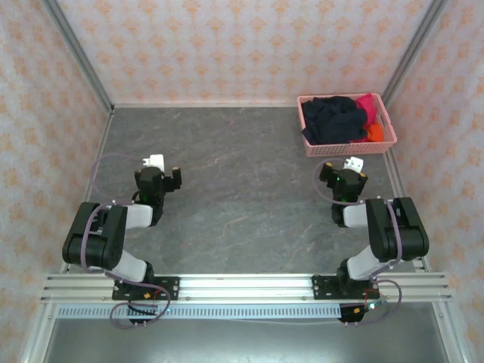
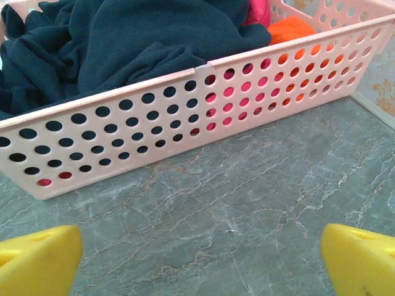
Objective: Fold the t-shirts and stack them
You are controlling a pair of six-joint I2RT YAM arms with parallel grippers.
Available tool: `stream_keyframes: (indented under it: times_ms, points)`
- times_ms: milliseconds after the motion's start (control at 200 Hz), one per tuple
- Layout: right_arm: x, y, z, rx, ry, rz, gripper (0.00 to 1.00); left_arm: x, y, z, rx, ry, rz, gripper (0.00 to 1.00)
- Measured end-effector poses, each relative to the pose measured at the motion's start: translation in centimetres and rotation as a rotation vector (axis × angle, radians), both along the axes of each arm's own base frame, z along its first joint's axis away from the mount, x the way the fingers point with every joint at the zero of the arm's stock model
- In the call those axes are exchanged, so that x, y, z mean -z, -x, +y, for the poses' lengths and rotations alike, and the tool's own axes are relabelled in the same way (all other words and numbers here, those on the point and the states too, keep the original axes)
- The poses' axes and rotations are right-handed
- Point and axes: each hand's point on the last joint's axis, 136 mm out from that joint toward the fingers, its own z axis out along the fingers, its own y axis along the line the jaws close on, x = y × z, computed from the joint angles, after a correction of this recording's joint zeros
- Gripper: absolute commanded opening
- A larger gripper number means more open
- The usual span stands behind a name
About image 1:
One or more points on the navy blue t-shirt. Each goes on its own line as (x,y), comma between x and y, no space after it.
(332,121)

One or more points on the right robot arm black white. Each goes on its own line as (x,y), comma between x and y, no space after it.
(389,230)

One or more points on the pink plastic basket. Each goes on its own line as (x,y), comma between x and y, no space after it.
(340,150)

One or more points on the orange t-shirt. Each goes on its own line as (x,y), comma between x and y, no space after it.
(375,132)

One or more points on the magenta t-shirt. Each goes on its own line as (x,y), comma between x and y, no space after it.
(368,107)

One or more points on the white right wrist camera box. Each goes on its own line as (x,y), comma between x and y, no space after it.
(354,163)

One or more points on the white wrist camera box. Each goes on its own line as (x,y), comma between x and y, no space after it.
(156,160)
(354,163)

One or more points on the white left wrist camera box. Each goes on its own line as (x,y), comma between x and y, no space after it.
(156,160)

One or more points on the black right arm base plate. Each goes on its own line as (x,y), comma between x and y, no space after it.
(325,288)

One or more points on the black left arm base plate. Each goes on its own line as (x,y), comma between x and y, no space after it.
(170,289)

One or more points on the black right electronics bracket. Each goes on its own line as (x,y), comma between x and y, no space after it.
(355,314)

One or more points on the aluminium mounting rail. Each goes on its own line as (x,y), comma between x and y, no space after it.
(246,287)

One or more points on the aluminium frame post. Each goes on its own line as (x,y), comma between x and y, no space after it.
(414,49)
(77,53)

